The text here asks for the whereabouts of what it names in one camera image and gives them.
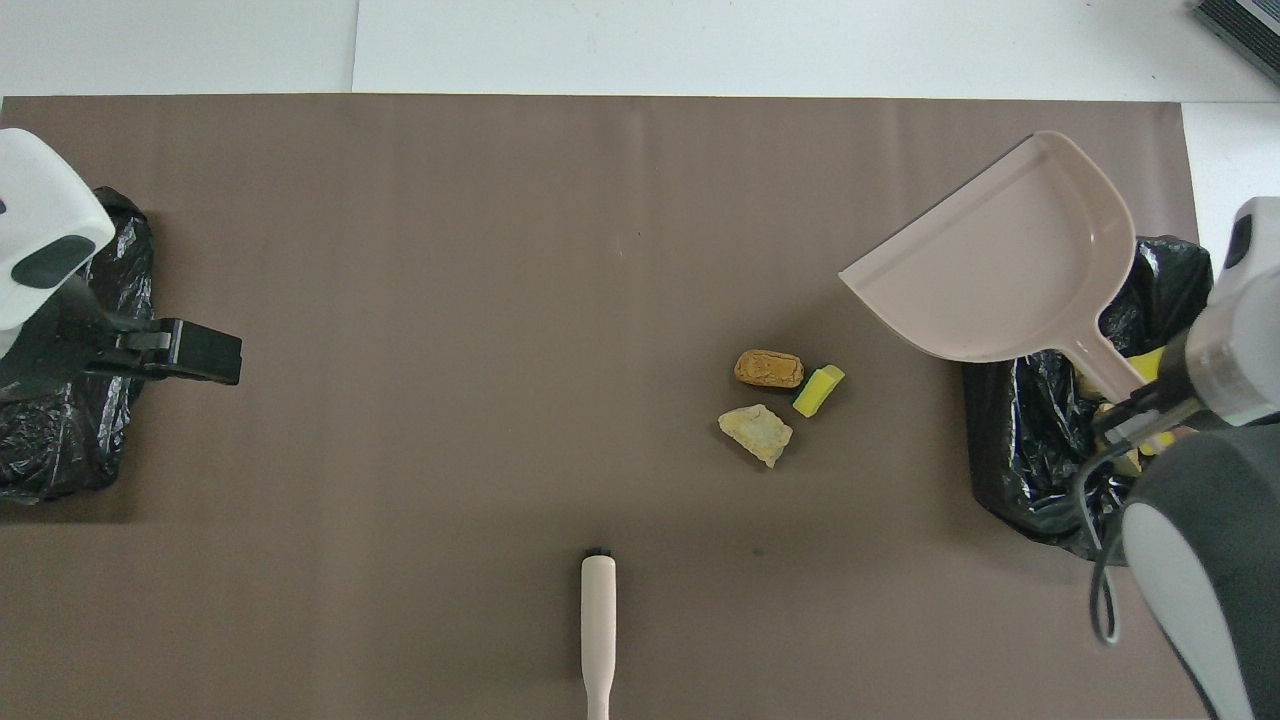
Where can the pink plastic dustpan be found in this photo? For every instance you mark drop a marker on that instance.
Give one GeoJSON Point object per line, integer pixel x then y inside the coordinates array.
{"type": "Point", "coordinates": [1000, 270]}

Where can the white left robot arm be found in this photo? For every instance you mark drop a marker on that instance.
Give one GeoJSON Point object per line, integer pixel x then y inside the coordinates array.
{"type": "Point", "coordinates": [45, 190]}

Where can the black bag lined bin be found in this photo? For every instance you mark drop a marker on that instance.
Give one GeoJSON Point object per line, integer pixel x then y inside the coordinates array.
{"type": "Point", "coordinates": [1030, 450]}
{"type": "Point", "coordinates": [70, 450]}

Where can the dark grey ribbed device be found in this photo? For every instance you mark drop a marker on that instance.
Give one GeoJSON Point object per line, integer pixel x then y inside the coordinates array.
{"type": "Point", "coordinates": [1245, 30]}

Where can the brown paper table mat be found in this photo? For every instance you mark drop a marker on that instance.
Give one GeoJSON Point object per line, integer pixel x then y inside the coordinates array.
{"type": "Point", "coordinates": [400, 200]}

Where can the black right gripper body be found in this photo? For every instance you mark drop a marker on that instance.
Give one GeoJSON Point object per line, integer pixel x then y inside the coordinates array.
{"type": "Point", "coordinates": [1150, 412]}

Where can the orange-brown bread roll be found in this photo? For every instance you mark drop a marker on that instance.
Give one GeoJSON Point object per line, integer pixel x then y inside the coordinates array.
{"type": "Point", "coordinates": [768, 369]}

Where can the yellow green sponge scrap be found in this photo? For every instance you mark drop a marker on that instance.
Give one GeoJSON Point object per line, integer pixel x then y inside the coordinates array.
{"type": "Point", "coordinates": [818, 391]}

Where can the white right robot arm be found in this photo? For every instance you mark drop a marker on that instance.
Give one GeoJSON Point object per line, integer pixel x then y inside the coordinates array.
{"type": "Point", "coordinates": [1200, 560]}

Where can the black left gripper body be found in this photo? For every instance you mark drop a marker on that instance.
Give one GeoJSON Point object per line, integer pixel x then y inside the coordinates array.
{"type": "Point", "coordinates": [200, 355]}

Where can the notched yellow sponge scrap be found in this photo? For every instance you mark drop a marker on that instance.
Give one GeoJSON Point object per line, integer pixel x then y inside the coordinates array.
{"type": "Point", "coordinates": [1160, 443]}

